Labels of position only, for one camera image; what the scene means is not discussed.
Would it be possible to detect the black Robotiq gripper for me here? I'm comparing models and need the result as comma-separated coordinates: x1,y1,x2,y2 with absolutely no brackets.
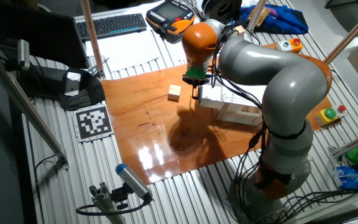
181,74,211,100

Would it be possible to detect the glossy orange wooden board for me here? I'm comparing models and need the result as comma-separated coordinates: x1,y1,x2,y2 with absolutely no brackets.
101,42,334,186

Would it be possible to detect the white printed paper sheet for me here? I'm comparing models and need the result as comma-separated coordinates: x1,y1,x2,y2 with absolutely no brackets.
85,29,161,73

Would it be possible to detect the black orange teach pendant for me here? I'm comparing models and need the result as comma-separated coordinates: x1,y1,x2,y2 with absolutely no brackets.
145,0,197,44

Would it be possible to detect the black round spool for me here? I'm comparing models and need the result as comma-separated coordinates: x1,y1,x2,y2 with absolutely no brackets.
202,0,244,26

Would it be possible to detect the grey green-button box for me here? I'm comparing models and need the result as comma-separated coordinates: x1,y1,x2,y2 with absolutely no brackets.
274,39,293,52

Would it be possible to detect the black white fiducial marker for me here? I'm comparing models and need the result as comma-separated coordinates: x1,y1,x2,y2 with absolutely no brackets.
73,104,114,143

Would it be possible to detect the black computer keyboard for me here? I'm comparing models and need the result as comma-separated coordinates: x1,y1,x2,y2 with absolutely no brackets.
75,12,148,41

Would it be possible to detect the black fabric bag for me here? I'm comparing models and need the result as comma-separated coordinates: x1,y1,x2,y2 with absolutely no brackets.
17,63,106,112

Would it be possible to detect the orange red-button box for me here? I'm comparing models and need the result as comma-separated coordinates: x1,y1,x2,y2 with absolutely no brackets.
290,37,304,52

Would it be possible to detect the blue cloth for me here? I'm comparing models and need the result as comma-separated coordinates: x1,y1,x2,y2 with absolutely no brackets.
236,4,310,35

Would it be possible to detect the shiny grey rectangular device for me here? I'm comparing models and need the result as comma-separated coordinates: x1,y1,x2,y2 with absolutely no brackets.
63,70,82,96

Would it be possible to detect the yellow green-button box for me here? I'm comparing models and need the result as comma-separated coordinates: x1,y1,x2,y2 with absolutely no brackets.
314,107,338,127

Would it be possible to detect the small grey red-button box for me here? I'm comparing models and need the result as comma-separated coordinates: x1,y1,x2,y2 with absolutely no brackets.
335,105,348,119

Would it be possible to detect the black computer monitor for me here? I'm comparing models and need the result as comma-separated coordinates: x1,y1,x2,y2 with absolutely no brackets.
0,2,90,70

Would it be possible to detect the blue plastic bag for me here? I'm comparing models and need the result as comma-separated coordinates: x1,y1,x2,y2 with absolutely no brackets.
333,164,358,190

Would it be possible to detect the dark metal bar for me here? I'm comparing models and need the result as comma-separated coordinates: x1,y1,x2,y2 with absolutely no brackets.
303,203,358,224

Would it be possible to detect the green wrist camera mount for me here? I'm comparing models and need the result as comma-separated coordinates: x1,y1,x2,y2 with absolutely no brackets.
185,65,207,80

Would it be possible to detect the white plastic drawer cabinet frame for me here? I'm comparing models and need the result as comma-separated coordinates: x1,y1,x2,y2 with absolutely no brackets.
213,84,265,127

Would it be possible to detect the aluminium frame post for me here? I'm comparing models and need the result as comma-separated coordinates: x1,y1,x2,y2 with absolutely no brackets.
80,0,106,79
323,0,358,65
246,0,269,34

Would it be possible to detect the brass bracket plate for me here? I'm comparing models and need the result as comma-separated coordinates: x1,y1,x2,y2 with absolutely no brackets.
249,6,272,26

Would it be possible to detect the silver camera with blue end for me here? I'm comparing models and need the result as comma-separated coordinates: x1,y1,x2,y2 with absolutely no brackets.
115,163,154,203

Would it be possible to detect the black camera cable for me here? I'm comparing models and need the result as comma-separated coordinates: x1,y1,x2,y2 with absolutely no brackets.
75,198,154,217

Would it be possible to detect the short aluminium profile mount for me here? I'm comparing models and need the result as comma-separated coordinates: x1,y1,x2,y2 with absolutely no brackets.
88,182,127,224

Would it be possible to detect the aluminium frame bar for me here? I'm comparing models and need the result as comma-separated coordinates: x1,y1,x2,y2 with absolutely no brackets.
329,126,358,159
0,40,70,170

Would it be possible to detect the silver depth camera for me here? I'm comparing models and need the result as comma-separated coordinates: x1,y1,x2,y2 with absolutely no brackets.
16,39,31,72

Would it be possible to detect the thin black cable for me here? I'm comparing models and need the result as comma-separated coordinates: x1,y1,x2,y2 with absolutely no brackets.
34,154,57,224

